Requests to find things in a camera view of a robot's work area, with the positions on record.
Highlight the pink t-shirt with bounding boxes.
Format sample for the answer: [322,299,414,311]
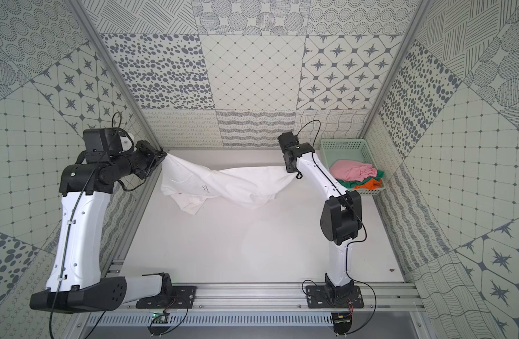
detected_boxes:
[330,160,377,182]

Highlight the left green circuit board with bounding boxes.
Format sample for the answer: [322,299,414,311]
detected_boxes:
[151,313,168,325]

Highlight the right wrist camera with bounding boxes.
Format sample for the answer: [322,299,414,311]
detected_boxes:
[277,131,300,153]

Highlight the right black camera cable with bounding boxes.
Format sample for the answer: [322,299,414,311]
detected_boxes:
[296,119,323,147]

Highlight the aluminium mounting rail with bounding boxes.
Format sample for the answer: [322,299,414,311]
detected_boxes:
[74,282,426,314]

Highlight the green t-shirt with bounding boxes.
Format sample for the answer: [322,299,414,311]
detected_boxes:
[338,170,384,189]

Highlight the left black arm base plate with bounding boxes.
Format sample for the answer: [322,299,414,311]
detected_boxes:
[135,285,197,309]

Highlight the green plastic basket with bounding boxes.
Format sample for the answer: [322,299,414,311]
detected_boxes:
[320,139,385,195]

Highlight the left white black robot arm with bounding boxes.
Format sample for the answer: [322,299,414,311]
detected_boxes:
[30,141,173,314]

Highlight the white t-shirt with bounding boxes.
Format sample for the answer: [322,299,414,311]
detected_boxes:
[161,155,295,215]

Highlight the orange t-shirt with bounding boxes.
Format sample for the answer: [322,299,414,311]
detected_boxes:
[354,178,382,191]

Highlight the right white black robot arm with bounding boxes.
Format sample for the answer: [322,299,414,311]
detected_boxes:
[281,143,363,304]

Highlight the right black circuit board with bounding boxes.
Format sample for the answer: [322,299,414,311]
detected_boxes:
[331,312,353,336]

